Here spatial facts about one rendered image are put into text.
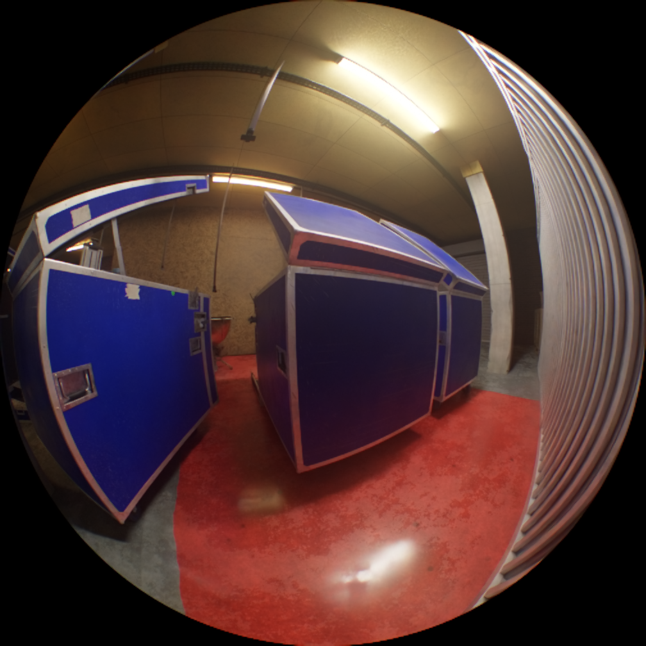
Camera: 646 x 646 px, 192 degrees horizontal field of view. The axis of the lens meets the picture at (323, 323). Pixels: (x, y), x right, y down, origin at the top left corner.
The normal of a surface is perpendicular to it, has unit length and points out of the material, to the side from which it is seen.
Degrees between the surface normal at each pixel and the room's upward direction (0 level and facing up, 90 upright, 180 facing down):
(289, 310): 90
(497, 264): 90
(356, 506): 0
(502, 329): 90
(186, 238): 90
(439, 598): 0
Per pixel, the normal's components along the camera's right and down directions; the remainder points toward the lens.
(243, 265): 0.50, 0.03
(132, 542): -0.01, -1.00
